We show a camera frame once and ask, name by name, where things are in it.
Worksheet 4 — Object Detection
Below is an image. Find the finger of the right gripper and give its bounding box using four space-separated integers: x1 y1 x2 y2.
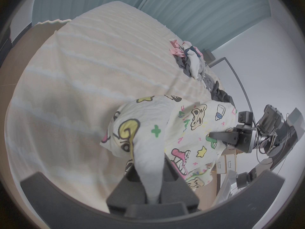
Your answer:
208 131 239 143

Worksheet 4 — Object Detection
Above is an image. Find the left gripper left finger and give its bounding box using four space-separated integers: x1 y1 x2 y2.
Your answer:
106 165 148 210

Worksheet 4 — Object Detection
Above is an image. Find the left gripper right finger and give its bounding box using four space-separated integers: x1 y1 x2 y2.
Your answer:
160 153 200 211

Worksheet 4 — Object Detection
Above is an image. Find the white printed pyjama top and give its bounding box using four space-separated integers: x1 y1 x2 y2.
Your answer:
100 94 239 204

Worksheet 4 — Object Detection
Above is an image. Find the pile of clothes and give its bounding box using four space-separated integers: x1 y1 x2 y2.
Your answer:
169 40 207 80

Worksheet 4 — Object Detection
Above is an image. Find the white chest of drawers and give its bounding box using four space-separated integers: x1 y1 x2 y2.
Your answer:
217 153 237 175

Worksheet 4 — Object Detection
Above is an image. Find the black garment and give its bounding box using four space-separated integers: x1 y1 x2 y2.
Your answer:
210 81 236 105

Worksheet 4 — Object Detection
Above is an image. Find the grey garment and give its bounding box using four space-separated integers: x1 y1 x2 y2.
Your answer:
201 73 216 91

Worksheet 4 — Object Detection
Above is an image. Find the grey bedside table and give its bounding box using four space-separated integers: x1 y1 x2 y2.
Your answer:
203 49 216 62

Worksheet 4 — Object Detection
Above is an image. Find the bed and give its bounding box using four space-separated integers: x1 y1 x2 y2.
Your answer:
5 1 253 214

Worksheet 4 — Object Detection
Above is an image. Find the blue-green curtain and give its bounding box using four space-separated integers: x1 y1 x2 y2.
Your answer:
138 0 272 54
32 0 156 26

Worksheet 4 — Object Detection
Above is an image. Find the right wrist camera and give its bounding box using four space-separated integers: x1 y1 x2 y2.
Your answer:
238 111 254 126

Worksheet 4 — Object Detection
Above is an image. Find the black cable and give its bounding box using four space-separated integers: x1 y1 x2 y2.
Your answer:
256 140 286 165

